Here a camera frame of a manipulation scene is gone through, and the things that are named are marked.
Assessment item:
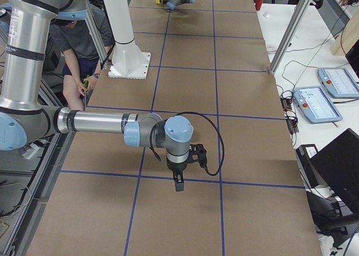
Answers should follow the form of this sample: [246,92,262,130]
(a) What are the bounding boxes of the near teach pendant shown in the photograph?
[293,86,343,124]

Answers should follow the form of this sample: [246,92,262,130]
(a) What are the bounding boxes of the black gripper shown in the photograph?
[166,159,187,192]

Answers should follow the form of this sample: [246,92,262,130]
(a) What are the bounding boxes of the seated person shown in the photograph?
[49,19,102,111]

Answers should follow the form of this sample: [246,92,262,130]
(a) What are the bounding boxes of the aluminium frame post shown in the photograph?
[268,0,311,75]

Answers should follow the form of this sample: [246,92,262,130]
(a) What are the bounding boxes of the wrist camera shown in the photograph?
[187,144,208,169]

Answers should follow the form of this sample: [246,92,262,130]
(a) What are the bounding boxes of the green handled screwdriver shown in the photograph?
[82,80,89,110]

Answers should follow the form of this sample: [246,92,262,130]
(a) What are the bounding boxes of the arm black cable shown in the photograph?
[168,111,225,176]

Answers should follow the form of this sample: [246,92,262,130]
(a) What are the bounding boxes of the teach pendant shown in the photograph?
[317,68,358,99]
[293,86,343,124]

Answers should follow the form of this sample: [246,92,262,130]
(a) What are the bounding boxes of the black monitor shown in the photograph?
[296,128,358,247]

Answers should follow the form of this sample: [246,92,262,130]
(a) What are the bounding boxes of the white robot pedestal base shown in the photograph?
[103,0,151,80]

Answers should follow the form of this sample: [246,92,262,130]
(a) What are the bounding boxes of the far teach pendant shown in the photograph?
[317,68,358,99]

